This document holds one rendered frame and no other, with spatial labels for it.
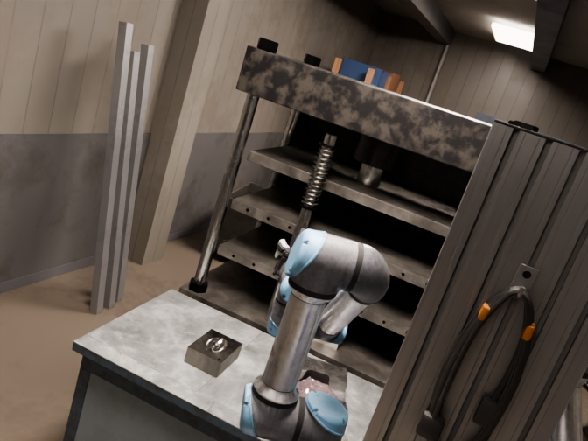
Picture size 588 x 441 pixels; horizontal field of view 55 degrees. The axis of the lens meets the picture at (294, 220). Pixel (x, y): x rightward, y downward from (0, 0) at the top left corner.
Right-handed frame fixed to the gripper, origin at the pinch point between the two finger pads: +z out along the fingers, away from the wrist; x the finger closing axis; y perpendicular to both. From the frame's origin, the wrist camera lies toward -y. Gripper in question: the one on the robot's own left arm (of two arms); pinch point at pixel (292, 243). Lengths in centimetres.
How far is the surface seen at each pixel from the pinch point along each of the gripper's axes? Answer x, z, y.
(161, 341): -25, 32, 70
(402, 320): 75, 61, 32
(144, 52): -104, 214, -16
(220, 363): -2, 16, 60
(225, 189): -24, 89, 15
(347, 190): 27, 77, -11
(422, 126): 37, 56, -52
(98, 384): -40, 17, 88
